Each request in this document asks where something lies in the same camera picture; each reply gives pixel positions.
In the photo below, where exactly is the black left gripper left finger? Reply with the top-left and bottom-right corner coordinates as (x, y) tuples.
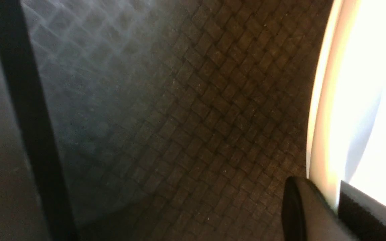
(282, 176), (358, 241)

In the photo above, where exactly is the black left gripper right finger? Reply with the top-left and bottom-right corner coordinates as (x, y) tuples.
(339, 181), (386, 241)

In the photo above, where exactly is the large white square plate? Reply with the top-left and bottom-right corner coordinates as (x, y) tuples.
(306, 0), (386, 211)

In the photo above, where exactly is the black serving tray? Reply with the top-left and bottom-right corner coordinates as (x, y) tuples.
(0, 0), (333, 241)

